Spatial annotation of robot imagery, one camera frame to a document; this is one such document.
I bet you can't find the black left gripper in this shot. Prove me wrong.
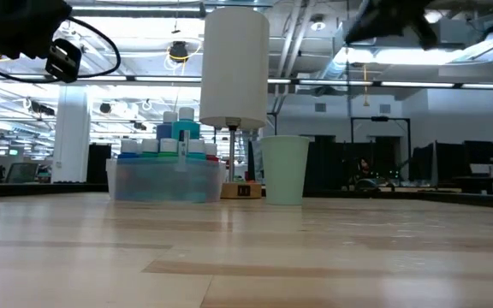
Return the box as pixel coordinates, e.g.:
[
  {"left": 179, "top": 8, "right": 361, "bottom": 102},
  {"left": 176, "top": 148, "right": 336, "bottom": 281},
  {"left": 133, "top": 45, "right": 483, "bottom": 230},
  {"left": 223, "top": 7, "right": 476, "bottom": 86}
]
[{"left": 0, "top": 0, "right": 73, "bottom": 65}]

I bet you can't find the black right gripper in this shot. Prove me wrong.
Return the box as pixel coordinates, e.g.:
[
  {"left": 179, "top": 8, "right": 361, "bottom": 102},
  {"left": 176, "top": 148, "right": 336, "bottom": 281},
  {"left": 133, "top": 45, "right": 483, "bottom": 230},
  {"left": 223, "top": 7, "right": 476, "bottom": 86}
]
[{"left": 343, "top": 0, "right": 439, "bottom": 50}]

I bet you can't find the large turquoise paint bottle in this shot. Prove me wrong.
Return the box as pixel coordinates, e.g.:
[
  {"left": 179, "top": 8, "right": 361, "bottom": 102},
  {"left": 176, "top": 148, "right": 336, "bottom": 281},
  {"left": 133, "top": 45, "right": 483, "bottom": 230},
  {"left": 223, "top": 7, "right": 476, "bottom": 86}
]
[{"left": 171, "top": 106, "right": 201, "bottom": 160}]

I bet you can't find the white building pillar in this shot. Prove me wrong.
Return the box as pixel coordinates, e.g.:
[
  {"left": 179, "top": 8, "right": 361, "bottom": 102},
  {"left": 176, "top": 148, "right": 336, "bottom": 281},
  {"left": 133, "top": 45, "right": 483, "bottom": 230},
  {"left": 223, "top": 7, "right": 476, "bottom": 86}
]
[{"left": 51, "top": 87, "right": 92, "bottom": 184}]

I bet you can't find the black computer monitor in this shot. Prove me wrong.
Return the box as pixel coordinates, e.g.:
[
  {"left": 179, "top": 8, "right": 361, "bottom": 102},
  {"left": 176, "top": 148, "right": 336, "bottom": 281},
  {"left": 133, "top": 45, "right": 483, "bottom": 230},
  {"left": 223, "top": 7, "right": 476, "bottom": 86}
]
[
  {"left": 463, "top": 139, "right": 493, "bottom": 166},
  {"left": 413, "top": 142, "right": 464, "bottom": 183}
]

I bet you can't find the person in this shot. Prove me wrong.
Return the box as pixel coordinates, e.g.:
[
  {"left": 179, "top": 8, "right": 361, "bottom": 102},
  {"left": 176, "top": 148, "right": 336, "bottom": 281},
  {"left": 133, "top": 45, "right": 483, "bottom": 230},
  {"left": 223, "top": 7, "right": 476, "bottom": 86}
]
[{"left": 348, "top": 157, "right": 395, "bottom": 192}]

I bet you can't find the black cabinet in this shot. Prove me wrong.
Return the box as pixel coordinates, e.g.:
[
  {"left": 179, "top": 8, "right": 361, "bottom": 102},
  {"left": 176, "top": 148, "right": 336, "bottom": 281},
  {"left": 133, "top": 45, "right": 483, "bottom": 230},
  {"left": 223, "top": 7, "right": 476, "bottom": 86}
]
[{"left": 86, "top": 143, "right": 113, "bottom": 185}]

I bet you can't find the mint green cup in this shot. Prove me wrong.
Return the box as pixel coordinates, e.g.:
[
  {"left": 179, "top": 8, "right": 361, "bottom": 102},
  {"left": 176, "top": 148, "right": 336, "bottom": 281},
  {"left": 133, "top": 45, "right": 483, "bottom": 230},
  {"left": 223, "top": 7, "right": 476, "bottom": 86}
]
[{"left": 259, "top": 134, "right": 311, "bottom": 206}]

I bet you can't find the clear plastic container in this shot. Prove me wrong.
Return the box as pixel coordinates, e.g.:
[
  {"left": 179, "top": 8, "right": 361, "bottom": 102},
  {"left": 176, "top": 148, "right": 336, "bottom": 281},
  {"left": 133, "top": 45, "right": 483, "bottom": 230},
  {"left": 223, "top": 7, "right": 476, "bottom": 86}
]
[{"left": 105, "top": 157, "right": 227, "bottom": 204}]

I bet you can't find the black metal rack frame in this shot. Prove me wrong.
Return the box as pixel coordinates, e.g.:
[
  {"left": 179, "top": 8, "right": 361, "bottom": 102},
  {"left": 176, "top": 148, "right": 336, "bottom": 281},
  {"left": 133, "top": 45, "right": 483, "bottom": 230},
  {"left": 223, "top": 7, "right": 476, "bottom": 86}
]
[{"left": 350, "top": 115, "right": 413, "bottom": 181}]

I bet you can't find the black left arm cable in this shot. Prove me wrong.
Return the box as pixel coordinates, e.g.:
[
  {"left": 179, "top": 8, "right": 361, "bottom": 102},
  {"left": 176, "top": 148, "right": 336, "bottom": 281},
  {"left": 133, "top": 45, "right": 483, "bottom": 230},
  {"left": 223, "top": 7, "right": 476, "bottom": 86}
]
[{"left": 0, "top": 16, "right": 122, "bottom": 85}]

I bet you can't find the black ceiling dome camera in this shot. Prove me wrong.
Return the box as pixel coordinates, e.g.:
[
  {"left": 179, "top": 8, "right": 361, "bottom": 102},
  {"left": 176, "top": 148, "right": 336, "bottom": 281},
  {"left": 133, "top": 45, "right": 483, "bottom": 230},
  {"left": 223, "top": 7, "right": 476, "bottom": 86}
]
[{"left": 168, "top": 40, "right": 190, "bottom": 64}]

